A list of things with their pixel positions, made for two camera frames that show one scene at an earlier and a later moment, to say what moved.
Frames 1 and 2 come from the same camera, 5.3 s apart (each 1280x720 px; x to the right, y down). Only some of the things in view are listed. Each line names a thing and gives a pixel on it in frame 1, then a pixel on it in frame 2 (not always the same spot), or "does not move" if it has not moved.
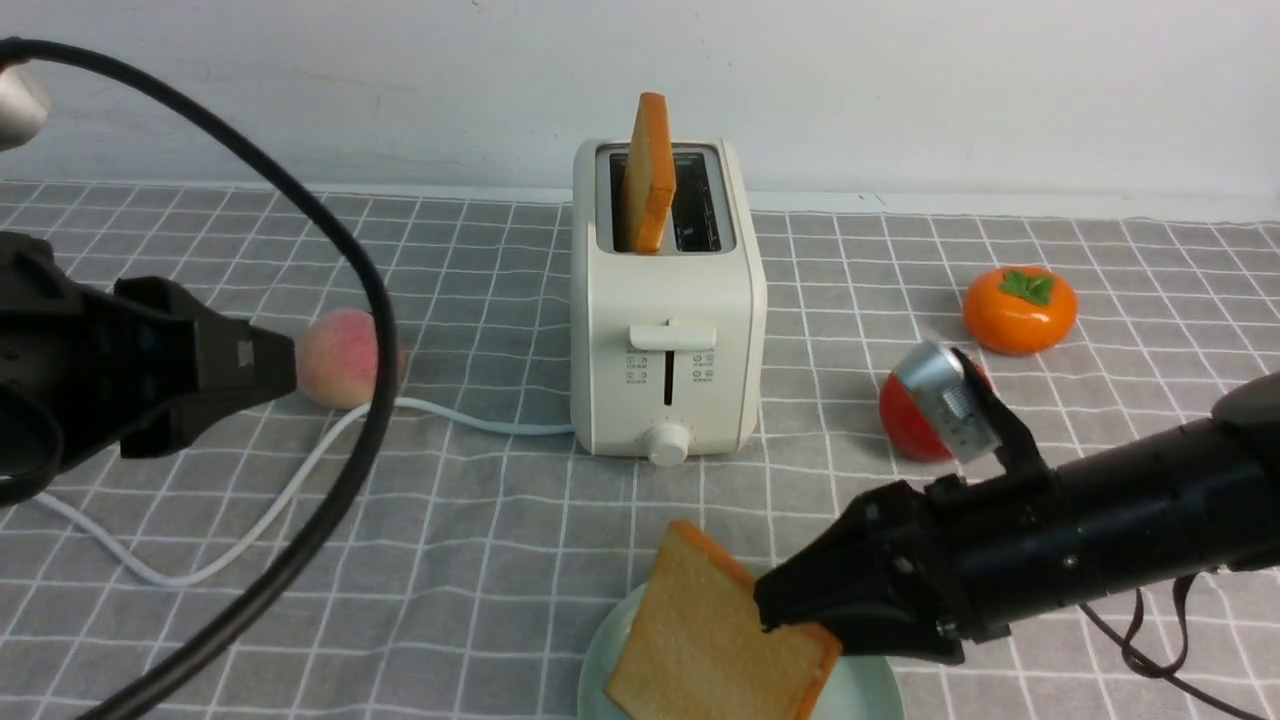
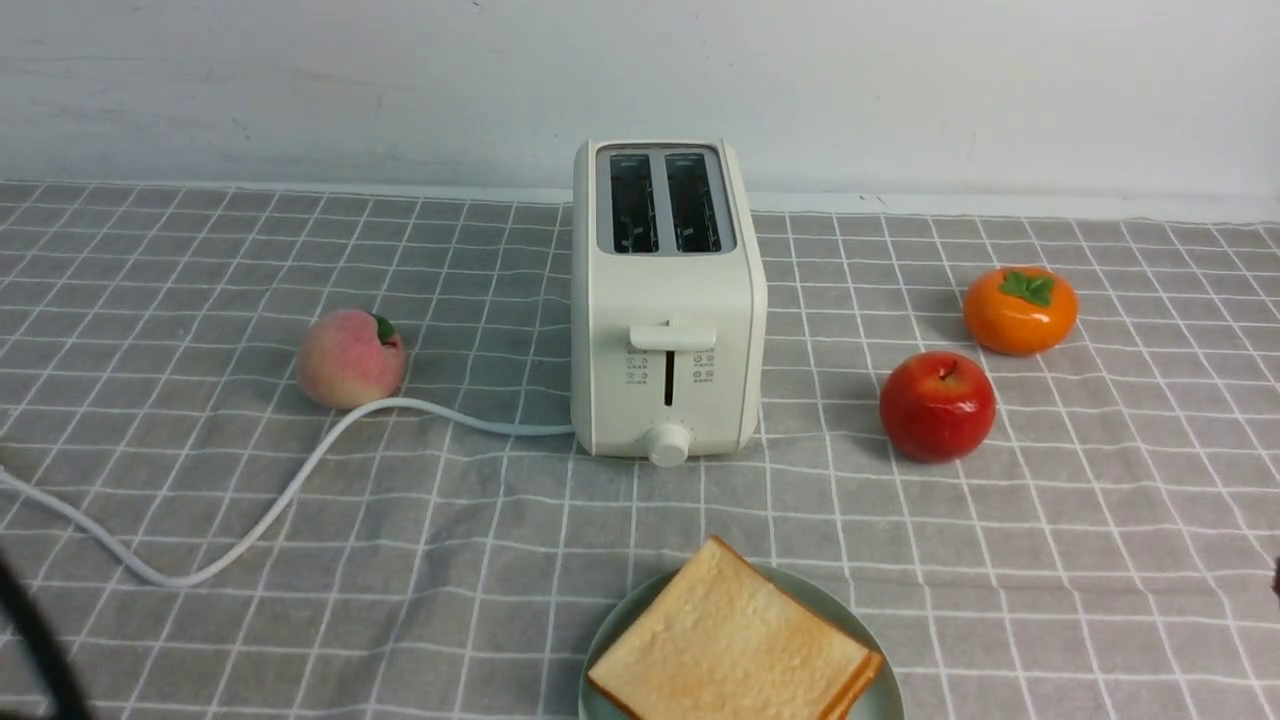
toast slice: (649, 176) -> (861, 682)
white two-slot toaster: (668, 348) does not move
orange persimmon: (1020, 310) does not move
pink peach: (338, 358) does not move
